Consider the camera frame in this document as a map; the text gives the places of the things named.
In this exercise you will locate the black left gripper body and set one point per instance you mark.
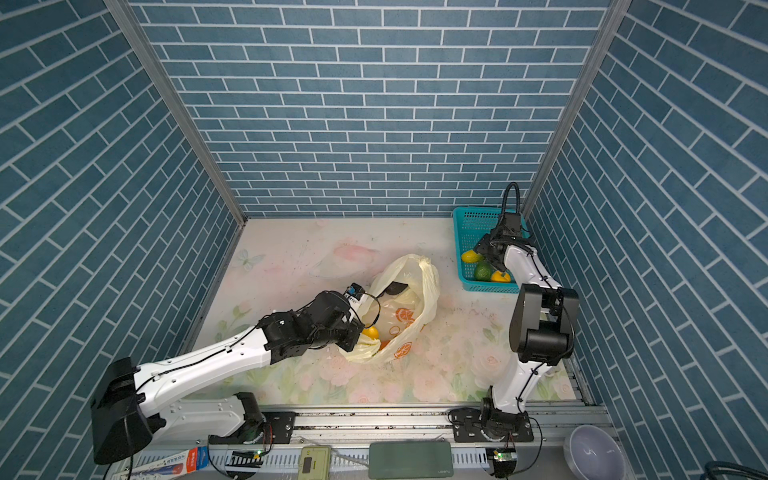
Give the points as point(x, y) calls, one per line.
point(345, 335)

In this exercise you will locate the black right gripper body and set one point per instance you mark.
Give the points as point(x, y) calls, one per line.
point(486, 247)

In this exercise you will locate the yellow lemon toy fruit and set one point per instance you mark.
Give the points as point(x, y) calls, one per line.
point(371, 332)

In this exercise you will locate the yellow green mango toy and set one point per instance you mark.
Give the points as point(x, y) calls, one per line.
point(471, 257)

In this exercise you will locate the small orange toy fruit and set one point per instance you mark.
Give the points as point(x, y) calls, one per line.
point(501, 277)

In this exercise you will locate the green lime toy fruit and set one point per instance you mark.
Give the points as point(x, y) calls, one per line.
point(483, 272)

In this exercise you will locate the yellow printed plastic bag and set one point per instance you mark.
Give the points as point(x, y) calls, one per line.
point(400, 302)

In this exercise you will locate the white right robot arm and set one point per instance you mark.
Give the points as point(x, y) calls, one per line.
point(541, 332)

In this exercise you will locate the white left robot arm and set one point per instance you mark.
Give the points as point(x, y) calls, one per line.
point(128, 400)

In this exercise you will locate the small yellow-green timer box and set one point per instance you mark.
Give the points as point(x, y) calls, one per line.
point(314, 463)

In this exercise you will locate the red white blue box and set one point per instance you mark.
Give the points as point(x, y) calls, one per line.
point(173, 466)

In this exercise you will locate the white bowl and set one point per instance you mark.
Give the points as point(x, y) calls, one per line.
point(592, 454)

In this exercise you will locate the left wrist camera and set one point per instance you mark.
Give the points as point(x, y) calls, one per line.
point(355, 291)

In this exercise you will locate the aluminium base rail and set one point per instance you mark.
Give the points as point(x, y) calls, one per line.
point(360, 425)

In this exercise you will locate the aluminium corner post right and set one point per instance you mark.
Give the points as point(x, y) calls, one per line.
point(596, 55)

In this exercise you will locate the aluminium corner post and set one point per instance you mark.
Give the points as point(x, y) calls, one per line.
point(596, 55)
point(129, 26)

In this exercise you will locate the aluminium corner post left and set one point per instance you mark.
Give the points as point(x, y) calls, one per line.
point(129, 26)

